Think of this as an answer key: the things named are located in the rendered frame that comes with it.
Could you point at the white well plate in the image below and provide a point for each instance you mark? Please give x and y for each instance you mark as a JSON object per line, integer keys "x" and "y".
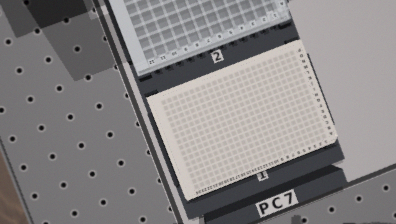
{"x": 242, "y": 119}

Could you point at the light grey well plate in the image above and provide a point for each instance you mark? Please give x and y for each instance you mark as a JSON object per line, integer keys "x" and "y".
{"x": 174, "y": 36}

